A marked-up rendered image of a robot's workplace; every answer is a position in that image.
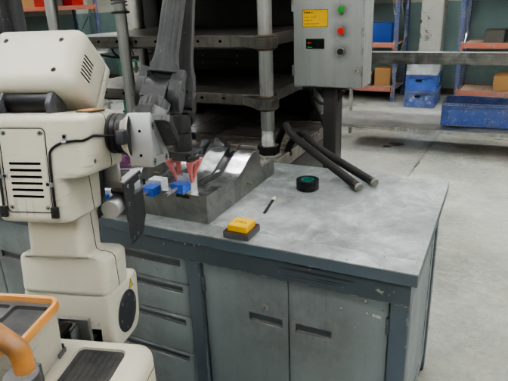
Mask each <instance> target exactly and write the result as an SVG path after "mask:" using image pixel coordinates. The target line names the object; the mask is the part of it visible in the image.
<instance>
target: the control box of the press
mask: <svg viewBox="0 0 508 381"><path fill-rule="evenodd" d="M373 8H374V0H291V11H293V24H294V65H292V76H294V85H295V86H302V87H310V89H311V105H312V106H313V109H314V111H315V112H316V114H317V116H318V118H319V120H320V121H321V124H322V126H323V147H324V148H326V149H327V150H329V151H330V152H332V153H334V154H336V155H337V156H339V108H340V100H341V98H342V96H343V95H344V94H345V93H346V91H347V90H348V89H349V88H363V87H365V86H366V85H368V84H370V77H371V60H372V42H373ZM316 89H317V90H318V92H319V93H320V95H321V97H322V98H323V99H324V117H323V116H322V115H321V112H320V111H319V109H318V108H317V105H316V103H315V98H314V93H315V90H316Z"/></svg>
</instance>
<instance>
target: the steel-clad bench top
mask: <svg viewBox="0 0 508 381"><path fill-rule="evenodd" d="M344 171H345V172H347V173H348V174H350V176H352V177H353V178H354V179H356V180H357V181H359V182H360V183H361V184H362V185H363V188H362V190H360V191H356V190H355V189H353V188H352V187H351V186H349V185H348V184H347V183H345V182H344V181H343V180H342V179H341V178H339V177H338V176H337V175H335V174H334V173H333V172H331V171H330V170H329V169H328V168H321V167H313V166H301V165H293V164H286V163H274V174H273V175H272V176H270V177H269V178H267V179H266V180H265V181H263V182H262V183H261V184H260V185H259V186H258V187H256V188H255V189H253V190H252V191H250V192H249V193H248V194H247V195H246V196H245V197H243V198H242V199H240V200H239V201H238V202H236V203H235V204H234V205H233V206H232V207H230V208H229V209H227V210H226V211H225V212H223V213H222V214H221V215H220V216H219V217H217V218H216V219H214V220H213V221H212V222H210V223H209V224H203V223H198V222H193V221H185V220H181V219H176V218H168V217H163V216H159V215H151V214H146V216H145V222H144V225H146V226H150V227H154V228H162V229H166V230H170V231H178V232H182V233H186V234H194V235H198V236H203V237H210V238H215V239H219V240H226V241H231V242H235V243H242V244H246V245H251V246H258V247H263V248H267V249H275V250H279V251H284V252H291V253H295V254H300V255H304V256H311V257H315V258H320V259H327V260H332V261H336V262H344V263H348V264H353V265H360V266H364V267H368V268H376V269H380V270H384V271H392V272H396V273H401V274H408V275H413V276H417V277H418V276H419V273H420V269H421V267H422V264H423V260H424V258H425V255H426V251H427V249H428V246H429V242H430V240H431V237H432V233H433V231H434V228H435V224H436V222H437V219H438V215H439V213H440V210H441V206H442V203H443V201H444V198H445V194H446V192H447V189H448V185H449V183H450V182H449V181H441V180H434V179H426V178H413V177H405V176H398V175H384V174H377V173H370V172H366V173H367V174H368V175H371V176H372V177H374V178H375V179H377V180H378V181H379V183H378V185H377V186H376V187H372V186H370V185H369V184H368V183H366V182H364V181H362V180H361V179H359V178H358V177H356V176H354V175H353V174H352V173H350V172H348V171H346V170H344ZM303 175H312V176H315V177H318V178H319V189H318V190H316V191H314V192H301V191H298V190H297V189H296V179H297V178H298V177H300V176H303ZM273 197H276V199H275V200H274V202H273V203H272V204H271V206H270V208H269V210H268V211H267V212H266V213H263V212H264V211H265V209H266V207H267V206H268V204H269V203H270V202H271V200H272V198H273ZM236 217H240V218H248V219H253V220H255V223H256V224H260V231H259V232H258V233H257V234H256V235H255V236H254V237H252V238H251V239H250V240H249V241H243V240H235V239H231V238H226V237H223V230H224V229H225V228H227V227H228V224H229V223H230V222H232V221H233V220H234V219H235V218H236Z"/></svg>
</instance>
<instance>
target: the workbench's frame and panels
mask: <svg viewBox="0 0 508 381"><path fill-rule="evenodd" d="M448 189H449V185H448ZM448 189H447V192H446V194H445V197H444V201H443V203H442V206H441V210H440V213H439V215H438V219H437V222H436V224H435V228H434V231H433V233H432V237H431V240H430V242H429V246H428V249H427V251H426V255H425V258H424V260H423V264H422V267H421V269H420V273H419V276H418V277H417V276H413V275H408V274H401V273H396V272H392V271H384V270H380V269H376V268H368V267H364V266H360V265H353V264H348V263H344V262H336V261H332V260H327V259H320V258H315V257H311V256H304V255H300V254H295V253H291V252H284V251H279V250H275V249H267V248H263V247H258V246H251V245H246V244H242V243H235V242H231V241H226V240H219V239H215V238H210V237H203V236H198V235H194V234H186V233H182V232H178V231H170V230H166V229H162V228H154V227H150V226H146V225H145V226H144V233H143V234H142V235H141V236H140V237H139V238H138V239H137V241H136V242H135V243H134V244H133V245H131V242H130V236H129V227H128V222H125V221H117V220H113V219H109V218H101V217H100V218H99V219H98V224H99V232H100V241H101V243H119V244H121V245H123V246H124V248H125V262H126V268H132V269H134V270H135V272H136V276H137V286H138V306H139V316H138V323H137V326H136V328H135V329H134V331H133V332H132V333H131V334H130V336H129V337H128V338H127V340H126V341H125V342H124V343H125V344H136V345H144V346H146V347H148V348H149V349H150V351H151V353H152V356H153V363H154V369H155V374H156V381H417V379H418V376H419V372H420V371H421V370H422V369H423V367H424V364H425V358H426V343H427V336H428V329H429V314H430V306H431V298H432V285H433V277H434V269H435V254H436V247H437V239H438V225H439V219H440V216H441V212H442V210H443V206H444V204H445V200H446V197H447V195H448ZM29 249H31V246H30V240H29V228H28V222H26V221H6V220H4V219H3V218H2V217H1V215H0V293H16V294H25V288H24V284H23V272H22V266H21V260H20V257H21V255H22V254H23V253H24V252H26V251H27V250H29Z"/></svg>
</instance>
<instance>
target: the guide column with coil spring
mask: <svg viewBox="0 0 508 381"><path fill-rule="evenodd" d="M124 5H125V3H119V4H113V10H114V11H126V9H125V7H124ZM114 16H115V21H116V33H117V38H118V45H119V56H120V62H121V67H122V79H123V85H124V91H125V102H126V108H127V113H131V112H132V110H134V108H135V107H136V106H135V78H134V71H133V65H132V53H131V47H130V40H129V28H128V22H127V16H126V14H114Z"/></svg>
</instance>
